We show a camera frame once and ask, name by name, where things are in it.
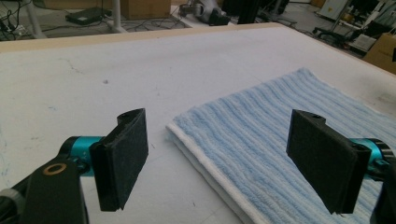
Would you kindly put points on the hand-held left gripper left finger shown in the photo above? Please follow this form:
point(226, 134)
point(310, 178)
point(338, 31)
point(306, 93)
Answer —
point(121, 161)

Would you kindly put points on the grey headset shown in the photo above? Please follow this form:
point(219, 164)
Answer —
point(205, 11)

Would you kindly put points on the light blue striped towel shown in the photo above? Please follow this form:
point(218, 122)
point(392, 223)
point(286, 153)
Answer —
point(249, 149)

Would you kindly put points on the black metal frame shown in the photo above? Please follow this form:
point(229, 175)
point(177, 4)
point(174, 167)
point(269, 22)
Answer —
point(249, 11)

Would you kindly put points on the white desk leg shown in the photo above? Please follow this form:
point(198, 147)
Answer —
point(117, 17)
point(34, 21)

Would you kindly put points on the brown cardboard box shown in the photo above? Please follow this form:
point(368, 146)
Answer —
point(146, 8)

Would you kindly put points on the tan cardboard box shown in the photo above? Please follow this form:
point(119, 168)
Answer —
point(384, 51)

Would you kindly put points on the white foam mat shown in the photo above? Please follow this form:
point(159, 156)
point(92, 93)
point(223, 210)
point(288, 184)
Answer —
point(140, 71)

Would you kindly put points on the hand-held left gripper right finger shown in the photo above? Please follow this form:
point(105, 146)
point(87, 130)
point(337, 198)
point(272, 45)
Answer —
point(327, 161)

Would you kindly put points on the black flat device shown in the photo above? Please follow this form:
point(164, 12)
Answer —
point(88, 16)

